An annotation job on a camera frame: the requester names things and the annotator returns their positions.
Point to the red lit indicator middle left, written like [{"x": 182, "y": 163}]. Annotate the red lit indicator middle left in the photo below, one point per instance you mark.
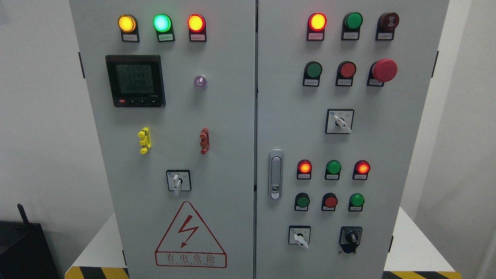
[{"x": 304, "y": 170}]

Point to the black box with antenna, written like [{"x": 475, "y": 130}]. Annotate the black box with antenna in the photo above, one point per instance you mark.
[{"x": 24, "y": 251}]

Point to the green push button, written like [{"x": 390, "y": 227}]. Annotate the green push button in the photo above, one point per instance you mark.
[
  {"x": 356, "y": 202},
  {"x": 312, "y": 73},
  {"x": 301, "y": 202}
]

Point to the black rotary selector switch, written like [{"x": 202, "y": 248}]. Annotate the black rotary selector switch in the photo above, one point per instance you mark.
[{"x": 350, "y": 238}]

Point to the red lit indicator light left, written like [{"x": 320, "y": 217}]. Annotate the red lit indicator light left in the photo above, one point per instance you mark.
[{"x": 196, "y": 28}]

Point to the green lit indicator light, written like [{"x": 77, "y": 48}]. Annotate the green lit indicator light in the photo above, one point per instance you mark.
[{"x": 164, "y": 28}]

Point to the red lit indicator top right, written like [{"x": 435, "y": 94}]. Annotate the red lit indicator top right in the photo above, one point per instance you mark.
[{"x": 316, "y": 27}]

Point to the green push button lower right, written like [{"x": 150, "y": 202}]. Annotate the green push button lower right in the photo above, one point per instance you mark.
[{"x": 356, "y": 202}]

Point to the grey left cabinet door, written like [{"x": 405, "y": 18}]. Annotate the grey left cabinet door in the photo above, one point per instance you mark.
[{"x": 222, "y": 180}]

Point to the green indicator top right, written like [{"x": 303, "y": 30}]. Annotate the green indicator top right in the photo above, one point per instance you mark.
[{"x": 351, "y": 26}]

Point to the grey cabinet door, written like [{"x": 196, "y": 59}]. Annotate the grey cabinet door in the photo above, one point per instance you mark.
[
  {"x": 292, "y": 117},
  {"x": 222, "y": 180}
]

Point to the red emergency stop mushroom button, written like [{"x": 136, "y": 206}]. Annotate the red emergency stop mushroom button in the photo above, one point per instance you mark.
[{"x": 382, "y": 71}]

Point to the red push button upper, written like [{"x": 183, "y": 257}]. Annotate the red push button upper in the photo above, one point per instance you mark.
[{"x": 345, "y": 74}]

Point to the yellow indicator light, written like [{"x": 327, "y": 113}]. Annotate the yellow indicator light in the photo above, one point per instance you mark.
[{"x": 129, "y": 28}]

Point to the green push button upper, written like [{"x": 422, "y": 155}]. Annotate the green push button upper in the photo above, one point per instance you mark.
[{"x": 312, "y": 73}]

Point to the red push button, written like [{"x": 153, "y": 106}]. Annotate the red push button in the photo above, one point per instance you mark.
[
  {"x": 345, "y": 74},
  {"x": 329, "y": 202}
]

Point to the black digital power meter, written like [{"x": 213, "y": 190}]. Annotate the black digital power meter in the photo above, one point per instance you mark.
[{"x": 136, "y": 80}]

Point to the small clear purple lamp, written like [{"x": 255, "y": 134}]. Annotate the small clear purple lamp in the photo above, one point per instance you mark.
[{"x": 200, "y": 82}]

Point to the red push button lower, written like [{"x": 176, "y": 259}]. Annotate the red push button lower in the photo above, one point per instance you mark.
[{"x": 329, "y": 202}]

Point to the green indicator middle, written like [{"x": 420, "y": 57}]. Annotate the green indicator middle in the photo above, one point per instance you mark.
[{"x": 333, "y": 170}]

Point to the silver door lock handle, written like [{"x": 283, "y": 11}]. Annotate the silver door lock handle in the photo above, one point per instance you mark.
[{"x": 275, "y": 173}]

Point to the white platform with hazard stripes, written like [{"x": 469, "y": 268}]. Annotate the white platform with hazard stripes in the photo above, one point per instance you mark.
[{"x": 411, "y": 256}]

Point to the dark red buzzer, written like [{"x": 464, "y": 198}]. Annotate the dark red buzzer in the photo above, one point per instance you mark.
[{"x": 386, "y": 25}]

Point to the green push button lower left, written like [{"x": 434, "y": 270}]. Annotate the green push button lower left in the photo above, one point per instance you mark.
[{"x": 301, "y": 202}]

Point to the yellow plastic clip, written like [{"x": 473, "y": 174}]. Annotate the yellow plastic clip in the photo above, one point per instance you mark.
[{"x": 144, "y": 141}]

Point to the red lit indicator middle right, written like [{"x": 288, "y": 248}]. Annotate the red lit indicator middle right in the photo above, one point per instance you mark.
[{"x": 361, "y": 170}]

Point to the red plastic clip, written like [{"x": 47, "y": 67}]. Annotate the red plastic clip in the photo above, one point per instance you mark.
[{"x": 204, "y": 141}]

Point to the red electric hazard warning sticker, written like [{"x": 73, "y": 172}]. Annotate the red electric hazard warning sticker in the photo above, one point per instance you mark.
[{"x": 189, "y": 242}]

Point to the white rotary selector switch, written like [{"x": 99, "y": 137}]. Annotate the white rotary selector switch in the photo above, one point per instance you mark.
[
  {"x": 299, "y": 235},
  {"x": 339, "y": 121},
  {"x": 179, "y": 181}
]

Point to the grey right cabinet door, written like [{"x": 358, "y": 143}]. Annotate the grey right cabinet door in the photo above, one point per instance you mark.
[{"x": 292, "y": 117}]

